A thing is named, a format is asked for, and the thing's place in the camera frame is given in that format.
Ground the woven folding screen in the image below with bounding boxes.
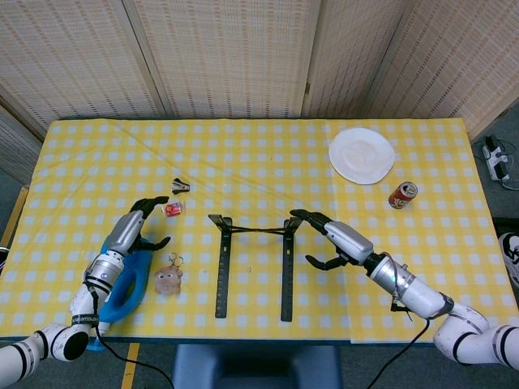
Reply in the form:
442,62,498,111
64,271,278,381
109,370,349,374
0,0,519,186

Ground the small red toy car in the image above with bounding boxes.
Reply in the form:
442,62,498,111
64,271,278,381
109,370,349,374
161,200,186,218

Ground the black white floor object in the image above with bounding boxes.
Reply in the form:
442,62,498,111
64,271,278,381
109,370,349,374
497,231,519,276

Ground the black binder clip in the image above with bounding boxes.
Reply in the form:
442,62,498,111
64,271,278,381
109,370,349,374
169,177,192,195

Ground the black folding laptop stand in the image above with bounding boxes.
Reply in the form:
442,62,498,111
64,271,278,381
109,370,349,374
208,213,305,323

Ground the white power strip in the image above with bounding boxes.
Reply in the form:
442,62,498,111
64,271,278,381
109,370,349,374
481,136,512,182

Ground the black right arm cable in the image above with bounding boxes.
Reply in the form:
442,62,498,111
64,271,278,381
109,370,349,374
352,318,431,389

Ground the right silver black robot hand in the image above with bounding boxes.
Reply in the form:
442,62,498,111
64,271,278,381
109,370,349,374
290,208,375,271

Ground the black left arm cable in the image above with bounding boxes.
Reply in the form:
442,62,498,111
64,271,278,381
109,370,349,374
92,323,175,389

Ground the blue detergent bottle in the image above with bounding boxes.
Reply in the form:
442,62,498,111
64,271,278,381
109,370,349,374
84,234,154,353

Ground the white round plate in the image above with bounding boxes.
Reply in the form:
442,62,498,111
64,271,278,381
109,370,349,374
328,126,397,186

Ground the beige plush keychain toy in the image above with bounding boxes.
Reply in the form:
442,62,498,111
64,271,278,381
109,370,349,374
153,253,186,296

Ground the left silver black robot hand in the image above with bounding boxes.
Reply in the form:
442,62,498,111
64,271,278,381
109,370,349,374
105,195,172,257

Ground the blue robot base seat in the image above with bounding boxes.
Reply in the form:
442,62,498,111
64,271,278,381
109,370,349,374
172,344,344,389

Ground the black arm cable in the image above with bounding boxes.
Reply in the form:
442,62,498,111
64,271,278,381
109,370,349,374
352,318,431,389
92,323,175,389

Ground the red cartoon drink can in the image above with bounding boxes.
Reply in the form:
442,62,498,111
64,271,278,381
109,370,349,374
388,181,418,210

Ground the yellow white checkered tablecloth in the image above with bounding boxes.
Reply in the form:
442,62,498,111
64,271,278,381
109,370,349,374
0,118,513,344

